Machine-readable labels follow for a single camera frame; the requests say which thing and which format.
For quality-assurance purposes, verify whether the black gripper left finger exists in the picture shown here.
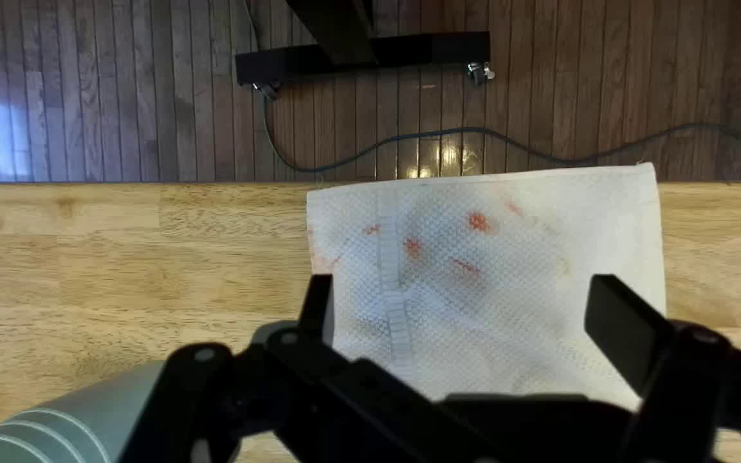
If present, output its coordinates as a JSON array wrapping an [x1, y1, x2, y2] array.
[[119, 272, 478, 463]]

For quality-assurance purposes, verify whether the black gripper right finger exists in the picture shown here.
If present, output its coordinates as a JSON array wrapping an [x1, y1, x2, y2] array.
[[581, 272, 741, 463]]

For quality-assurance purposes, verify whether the white stained cloth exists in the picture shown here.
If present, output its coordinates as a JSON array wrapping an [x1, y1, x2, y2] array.
[[303, 163, 669, 411]]

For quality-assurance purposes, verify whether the black wheeled stand base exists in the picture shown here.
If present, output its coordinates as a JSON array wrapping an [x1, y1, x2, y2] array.
[[234, 0, 500, 96]]

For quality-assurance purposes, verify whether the black floor cable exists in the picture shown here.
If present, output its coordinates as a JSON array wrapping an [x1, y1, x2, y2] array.
[[248, 80, 741, 174]]

